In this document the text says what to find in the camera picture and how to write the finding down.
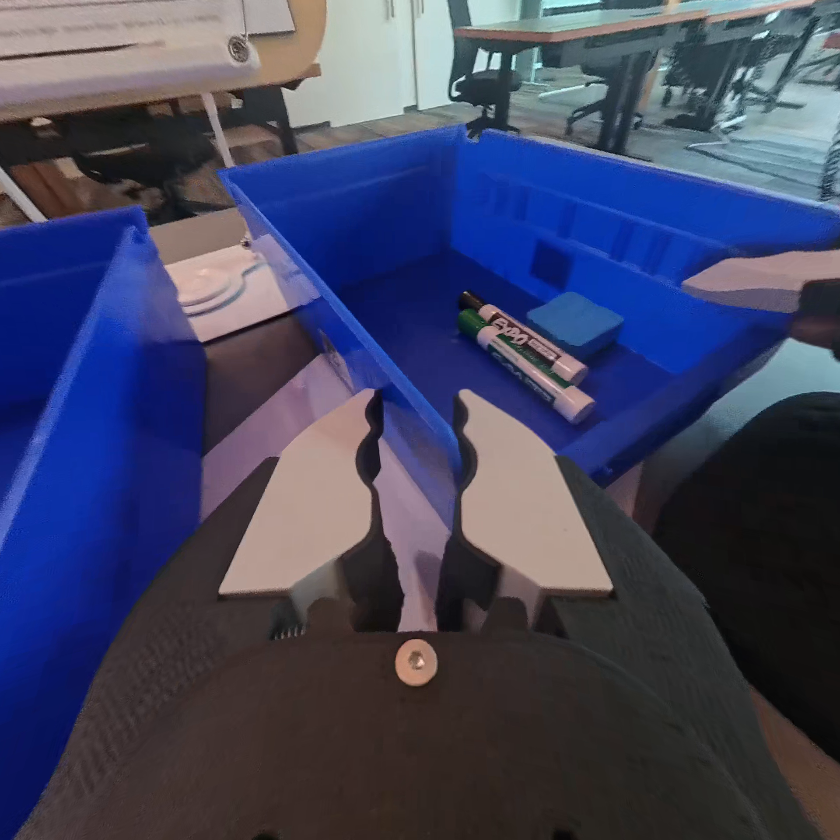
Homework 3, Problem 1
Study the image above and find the green whiteboard marker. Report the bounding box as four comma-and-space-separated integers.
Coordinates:
483, 329, 597, 425

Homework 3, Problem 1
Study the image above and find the wooden office desk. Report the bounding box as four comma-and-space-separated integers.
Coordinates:
453, 0, 840, 156

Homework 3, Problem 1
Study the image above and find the white table sign stand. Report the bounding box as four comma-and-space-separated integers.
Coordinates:
0, 0, 329, 345

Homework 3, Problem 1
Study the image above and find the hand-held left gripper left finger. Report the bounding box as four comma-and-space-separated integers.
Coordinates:
220, 389, 401, 631

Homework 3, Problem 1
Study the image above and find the black office chair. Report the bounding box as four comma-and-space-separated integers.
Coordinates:
444, 0, 529, 139

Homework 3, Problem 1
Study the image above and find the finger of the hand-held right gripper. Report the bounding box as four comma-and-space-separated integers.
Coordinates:
680, 248, 840, 315

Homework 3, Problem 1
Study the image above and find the blue plastic bin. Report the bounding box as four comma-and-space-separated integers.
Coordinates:
220, 125, 840, 489
0, 206, 208, 840

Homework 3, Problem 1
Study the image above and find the black knobbly rounded object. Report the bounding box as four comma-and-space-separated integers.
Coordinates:
654, 392, 840, 765

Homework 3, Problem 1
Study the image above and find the blue whiteboard eraser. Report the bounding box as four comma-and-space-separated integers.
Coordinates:
525, 290, 627, 363

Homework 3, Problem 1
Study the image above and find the white whiteboard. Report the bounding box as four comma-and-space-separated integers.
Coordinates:
201, 352, 454, 634

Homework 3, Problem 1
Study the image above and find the black whiteboard marker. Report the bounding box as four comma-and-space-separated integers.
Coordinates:
476, 302, 589, 385

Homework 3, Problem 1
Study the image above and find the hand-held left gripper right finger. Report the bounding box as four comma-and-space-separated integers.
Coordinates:
437, 390, 614, 631

